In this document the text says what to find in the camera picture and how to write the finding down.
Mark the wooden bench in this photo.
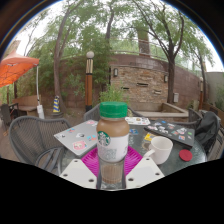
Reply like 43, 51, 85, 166
13, 94, 40, 116

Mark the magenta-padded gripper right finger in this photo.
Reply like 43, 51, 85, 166
124, 145, 165, 190

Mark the yellow sticker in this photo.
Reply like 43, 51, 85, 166
143, 132, 156, 143

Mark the flat round red coaster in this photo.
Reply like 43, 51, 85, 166
178, 149, 194, 163

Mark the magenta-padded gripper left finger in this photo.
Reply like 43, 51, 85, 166
59, 146, 100, 190

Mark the silver laptop with stickers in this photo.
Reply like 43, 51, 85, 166
53, 119, 100, 158

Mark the leaning pale-trunk tree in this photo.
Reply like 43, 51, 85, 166
26, 0, 111, 111

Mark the dark-trunk tree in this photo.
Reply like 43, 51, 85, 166
131, 0, 214, 104

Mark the white ceramic mug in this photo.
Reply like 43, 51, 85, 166
143, 135, 174, 166

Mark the black backpack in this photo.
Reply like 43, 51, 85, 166
194, 110, 221, 156

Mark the wooden globe-topped lamp post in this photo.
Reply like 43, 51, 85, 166
84, 50, 95, 113
199, 77, 205, 111

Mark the green-capped coffee drink bottle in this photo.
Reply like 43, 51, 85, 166
96, 101, 131, 190

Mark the green plant in teal pot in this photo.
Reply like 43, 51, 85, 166
99, 83, 126, 105

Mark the orange patio umbrella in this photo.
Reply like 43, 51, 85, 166
0, 50, 46, 120

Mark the blue yellow striped cone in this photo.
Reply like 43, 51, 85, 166
52, 95, 61, 114

